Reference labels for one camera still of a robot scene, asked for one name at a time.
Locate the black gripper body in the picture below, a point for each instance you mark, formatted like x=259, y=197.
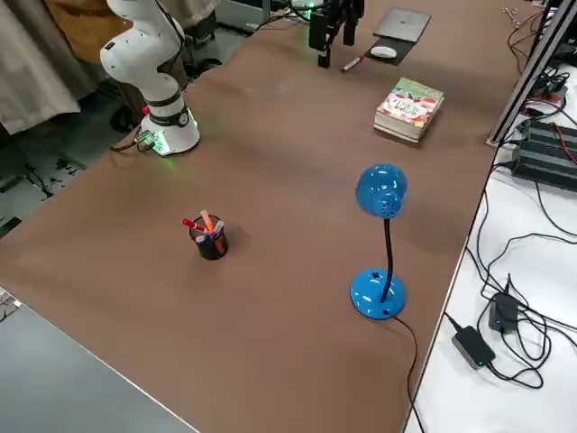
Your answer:
x=338, y=6

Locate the green fruit cover book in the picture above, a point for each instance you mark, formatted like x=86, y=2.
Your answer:
x=410, y=101

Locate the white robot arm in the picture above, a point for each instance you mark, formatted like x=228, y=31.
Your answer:
x=149, y=67
x=308, y=3

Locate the grey closed laptop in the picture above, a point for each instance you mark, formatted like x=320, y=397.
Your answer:
x=401, y=22

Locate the red capped white marker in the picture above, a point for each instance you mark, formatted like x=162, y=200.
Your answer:
x=352, y=63

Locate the white computer mouse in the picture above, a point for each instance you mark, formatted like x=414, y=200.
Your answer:
x=383, y=52

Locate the black mouse mat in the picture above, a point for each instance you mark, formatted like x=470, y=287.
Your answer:
x=403, y=47

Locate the silver metal scissors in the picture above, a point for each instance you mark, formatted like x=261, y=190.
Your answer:
x=509, y=12

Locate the blue desk lamp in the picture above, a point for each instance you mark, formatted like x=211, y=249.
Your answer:
x=381, y=189

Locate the orange highlighter pen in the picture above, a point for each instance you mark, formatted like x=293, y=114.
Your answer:
x=213, y=225

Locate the black ribbed power supply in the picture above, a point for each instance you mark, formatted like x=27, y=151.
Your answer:
x=547, y=135
x=541, y=171

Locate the black pen holder cup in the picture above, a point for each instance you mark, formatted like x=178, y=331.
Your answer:
x=212, y=248

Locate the beige curtain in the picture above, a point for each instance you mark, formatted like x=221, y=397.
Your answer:
x=31, y=67

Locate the black power adapter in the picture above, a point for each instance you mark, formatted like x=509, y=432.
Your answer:
x=502, y=311
x=473, y=347

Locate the aluminium frame post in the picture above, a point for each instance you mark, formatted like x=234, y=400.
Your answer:
x=523, y=76

